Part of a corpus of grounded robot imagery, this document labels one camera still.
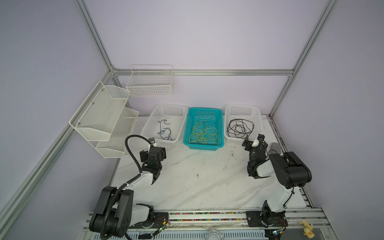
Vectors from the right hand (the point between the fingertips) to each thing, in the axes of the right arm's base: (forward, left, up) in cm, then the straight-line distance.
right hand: (254, 136), depth 92 cm
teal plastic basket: (+24, +23, -8) cm, 34 cm away
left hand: (-10, +64, -1) cm, 65 cm away
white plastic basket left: (+28, +55, -8) cm, 62 cm away
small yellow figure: (-48, -17, -11) cm, 52 cm away
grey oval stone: (-2, -17, -11) cm, 20 cm away
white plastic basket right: (+28, -6, -6) cm, 30 cm away
